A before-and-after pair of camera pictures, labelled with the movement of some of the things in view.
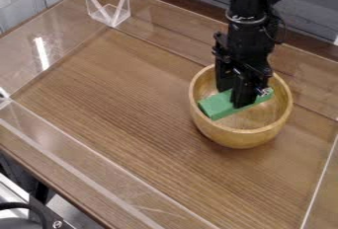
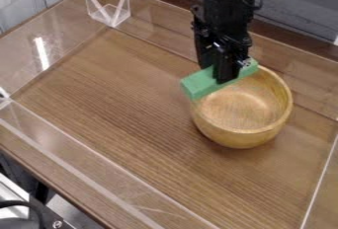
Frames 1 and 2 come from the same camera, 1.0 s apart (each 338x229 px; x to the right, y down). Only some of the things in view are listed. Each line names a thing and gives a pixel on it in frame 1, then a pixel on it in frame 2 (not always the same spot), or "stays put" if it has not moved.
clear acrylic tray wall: (83, 176) stays put
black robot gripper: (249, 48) → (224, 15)
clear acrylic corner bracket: (109, 14) stays put
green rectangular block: (218, 106) → (201, 82)
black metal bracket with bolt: (55, 221) stays put
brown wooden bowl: (252, 126) stays put
